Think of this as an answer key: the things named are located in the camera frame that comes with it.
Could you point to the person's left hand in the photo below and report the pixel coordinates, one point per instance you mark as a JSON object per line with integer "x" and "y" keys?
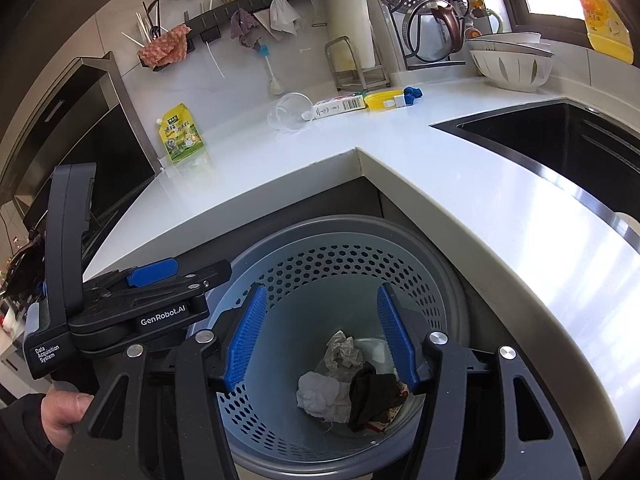
{"x": 62, "y": 412}

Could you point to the yellow oil bottle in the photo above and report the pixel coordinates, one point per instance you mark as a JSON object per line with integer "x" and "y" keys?
{"x": 605, "y": 20}

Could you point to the white green juice carton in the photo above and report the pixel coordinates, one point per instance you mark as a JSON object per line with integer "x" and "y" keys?
{"x": 335, "y": 106}

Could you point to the checked paper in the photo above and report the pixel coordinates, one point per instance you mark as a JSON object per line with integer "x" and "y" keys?
{"x": 342, "y": 350}

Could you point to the grey perforated trash basket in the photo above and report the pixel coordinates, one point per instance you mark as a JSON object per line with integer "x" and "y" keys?
{"x": 320, "y": 270}

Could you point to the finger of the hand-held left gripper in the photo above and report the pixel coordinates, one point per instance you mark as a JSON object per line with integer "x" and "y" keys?
{"x": 200, "y": 282}
{"x": 150, "y": 272}

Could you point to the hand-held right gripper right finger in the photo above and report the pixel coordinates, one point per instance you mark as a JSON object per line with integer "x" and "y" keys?
{"x": 395, "y": 340}

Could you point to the clear plastic cup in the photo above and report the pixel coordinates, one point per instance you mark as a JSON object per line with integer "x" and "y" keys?
{"x": 287, "y": 110}

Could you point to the clear plastic bag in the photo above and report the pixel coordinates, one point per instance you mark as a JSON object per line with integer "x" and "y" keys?
{"x": 375, "y": 352}

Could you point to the white slotted colander bowl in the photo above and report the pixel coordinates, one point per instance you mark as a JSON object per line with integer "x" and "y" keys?
{"x": 515, "y": 72}

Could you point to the purple grey rag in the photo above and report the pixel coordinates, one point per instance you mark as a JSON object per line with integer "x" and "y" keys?
{"x": 242, "y": 22}

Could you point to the glass pot lid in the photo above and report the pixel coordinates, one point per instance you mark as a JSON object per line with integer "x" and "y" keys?
{"x": 425, "y": 35}

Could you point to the black cloth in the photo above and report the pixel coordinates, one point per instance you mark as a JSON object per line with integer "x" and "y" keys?
{"x": 367, "y": 395}

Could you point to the brown printed wrapper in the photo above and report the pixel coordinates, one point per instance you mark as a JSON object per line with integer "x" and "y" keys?
{"x": 392, "y": 412}

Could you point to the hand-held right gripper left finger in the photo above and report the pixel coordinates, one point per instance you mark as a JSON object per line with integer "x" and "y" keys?
{"x": 245, "y": 340}

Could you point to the person's left forearm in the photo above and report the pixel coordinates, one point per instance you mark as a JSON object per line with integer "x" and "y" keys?
{"x": 20, "y": 435}

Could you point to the small blue plastic object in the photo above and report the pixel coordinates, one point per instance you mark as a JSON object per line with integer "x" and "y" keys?
{"x": 412, "y": 94}

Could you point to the steel kitchen sink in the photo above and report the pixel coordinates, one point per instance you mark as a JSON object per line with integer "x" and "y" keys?
{"x": 550, "y": 145}

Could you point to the white cutting board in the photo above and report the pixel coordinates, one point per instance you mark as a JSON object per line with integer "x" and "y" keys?
{"x": 350, "y": 10}

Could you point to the gas pipe valve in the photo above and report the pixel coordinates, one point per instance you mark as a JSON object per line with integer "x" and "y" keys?
{"x": 492, "y": 17}

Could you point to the yellow spouted seasoning pouch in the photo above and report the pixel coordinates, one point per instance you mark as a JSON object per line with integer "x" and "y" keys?
{"x": 182, "y": 135}

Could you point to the steel cutting board stand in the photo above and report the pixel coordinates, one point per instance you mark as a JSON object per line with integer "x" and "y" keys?
{"x": 360, "y": 77}

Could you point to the blue white bottle brush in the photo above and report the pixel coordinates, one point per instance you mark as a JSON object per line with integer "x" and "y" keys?
{"x": 274, "y": 85}

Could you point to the white rag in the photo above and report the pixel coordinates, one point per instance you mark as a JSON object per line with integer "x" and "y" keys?
{"x": 282, "y": 15}

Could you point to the pink dish cloth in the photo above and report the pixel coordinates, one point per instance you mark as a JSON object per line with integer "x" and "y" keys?
{"x": 165, "y": 45}

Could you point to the white plastic chopstick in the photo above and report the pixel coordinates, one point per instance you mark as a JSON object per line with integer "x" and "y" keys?
{"x": 142, "y": 24}
{"x": 132, "y": 38}

